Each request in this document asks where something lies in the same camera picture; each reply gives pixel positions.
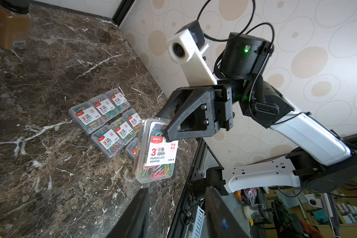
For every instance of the paper clip box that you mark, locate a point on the paper clip box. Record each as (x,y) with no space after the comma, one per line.
(87,117)
(155,156)
(131,148)
(133,118)
(107,141)
(118,98)
(105,107)
(123,129)

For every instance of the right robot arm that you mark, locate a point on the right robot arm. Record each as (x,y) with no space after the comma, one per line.
(265,139)

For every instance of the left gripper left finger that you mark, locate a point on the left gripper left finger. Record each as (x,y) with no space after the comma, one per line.
(134,221)

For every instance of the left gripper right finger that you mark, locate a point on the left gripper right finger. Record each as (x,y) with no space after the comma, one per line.
(221,223)

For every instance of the right spice jar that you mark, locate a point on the right spice jar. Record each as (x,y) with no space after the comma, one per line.
(15,23)

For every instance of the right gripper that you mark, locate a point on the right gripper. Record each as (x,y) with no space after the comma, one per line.
(200,111)

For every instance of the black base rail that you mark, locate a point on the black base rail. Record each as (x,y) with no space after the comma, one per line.
(184,220)

